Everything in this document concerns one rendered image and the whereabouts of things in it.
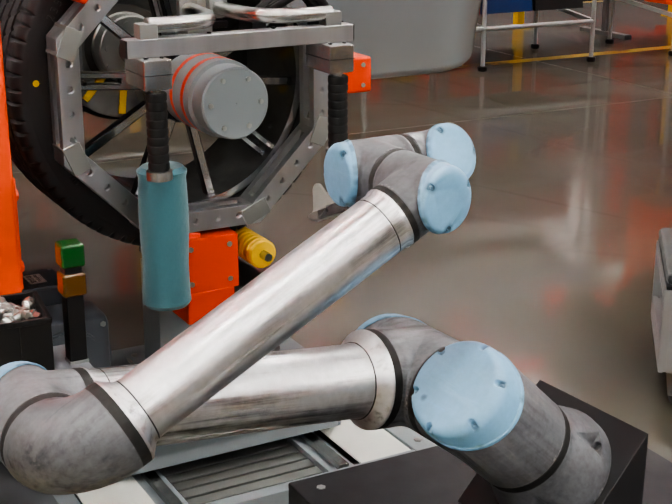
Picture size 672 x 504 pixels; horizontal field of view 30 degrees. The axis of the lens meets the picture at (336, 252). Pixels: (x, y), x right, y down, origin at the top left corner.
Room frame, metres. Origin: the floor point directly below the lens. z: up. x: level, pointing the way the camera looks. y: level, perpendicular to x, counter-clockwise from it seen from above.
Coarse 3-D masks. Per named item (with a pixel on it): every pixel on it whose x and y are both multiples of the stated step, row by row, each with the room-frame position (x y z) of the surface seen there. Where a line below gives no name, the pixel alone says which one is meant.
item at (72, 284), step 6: (60, 276) 1.95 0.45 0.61; (66, 276) 1.94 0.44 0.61; (72, 276) 1.94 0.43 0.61; (78, 276) 1.95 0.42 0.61; (84, 276) 1.95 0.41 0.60; (60, 282) 1.95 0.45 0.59; (66, 282) 1.94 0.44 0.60; (72, 282) 1.94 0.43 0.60; (78, 282) 1.94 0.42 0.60; (84, 282) 1.95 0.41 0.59; (60, 288) 1.95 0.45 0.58; (66, 288) 1.94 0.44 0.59; (72, 288) 1.94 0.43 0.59; (78, 288) 1.94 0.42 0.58; (84, 288) 1.95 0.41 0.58; (66, 294) 1.93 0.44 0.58; (72, 294) 1.94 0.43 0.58; (78, 294) 1.94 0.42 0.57; (84, 294) 1.95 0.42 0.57
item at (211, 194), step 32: (160, 0) 2.38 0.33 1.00; (256, 0) 2.53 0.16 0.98; (256, 64) 2.64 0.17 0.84; (288, 64) 2.51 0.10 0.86; (288, 96) 2.50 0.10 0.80; (192, 128) 2.39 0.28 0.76; (288, 128) 2.47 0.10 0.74; (224, 160) 2.54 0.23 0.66; (256, 160) 2.46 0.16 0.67; (192, 192) 2.43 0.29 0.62; (224, 192) 2.40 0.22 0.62
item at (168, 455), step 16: (256, 432) 2.36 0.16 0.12; (272, 432) 2.37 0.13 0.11; (288, 432) 2.39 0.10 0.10; (304, 432) 2.41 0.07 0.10; (160, 448) 2.25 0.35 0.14; (176, 448) 2.27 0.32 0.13; (192, 448) 2.29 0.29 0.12; (208, 448) 2.30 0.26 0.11; (224, 448) 2.32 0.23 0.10; (240, 448) 2.34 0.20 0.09; (160, 464) 2.25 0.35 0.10; (176, 464) 2.27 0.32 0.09
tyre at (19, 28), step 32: (0, 0) 2.38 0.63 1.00; (32, 0) 2.24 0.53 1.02; (64, 0) 2.25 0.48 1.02; (32, 32) 2.22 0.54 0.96; (32, 64) 2.22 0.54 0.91; (32, 96) 2.22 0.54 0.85; (32, 128) 2.22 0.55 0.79; (32, 160) 2.22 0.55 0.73; (64, 192) 2.24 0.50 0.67; (96, 224) 2.27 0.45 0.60; (128, 224) 2.30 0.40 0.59
